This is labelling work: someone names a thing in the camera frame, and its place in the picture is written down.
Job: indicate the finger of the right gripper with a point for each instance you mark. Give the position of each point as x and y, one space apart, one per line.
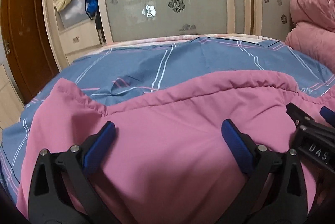
299 117
328 115

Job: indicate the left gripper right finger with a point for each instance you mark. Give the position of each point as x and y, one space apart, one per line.
275 190

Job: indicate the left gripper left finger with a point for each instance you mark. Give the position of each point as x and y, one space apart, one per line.
60 189

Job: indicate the pink and cream hooded jacket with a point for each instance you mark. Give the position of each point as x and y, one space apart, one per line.
169 163

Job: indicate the pink fleece bed blanket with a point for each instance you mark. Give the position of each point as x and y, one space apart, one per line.
177 39

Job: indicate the beige bookshelf cabinet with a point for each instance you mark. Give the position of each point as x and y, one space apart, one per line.
10 103

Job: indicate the rolled pink quilt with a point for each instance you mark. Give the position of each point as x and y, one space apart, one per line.
313 32

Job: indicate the blue plaid bed sheet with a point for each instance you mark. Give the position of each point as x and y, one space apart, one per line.
117 75

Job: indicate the brown wooden door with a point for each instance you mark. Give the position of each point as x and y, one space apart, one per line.
26 45

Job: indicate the clear plastic storage box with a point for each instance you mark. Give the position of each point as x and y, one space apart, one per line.
73 13

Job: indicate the blue garment in wardrobe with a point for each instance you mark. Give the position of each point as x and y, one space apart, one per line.
91 8

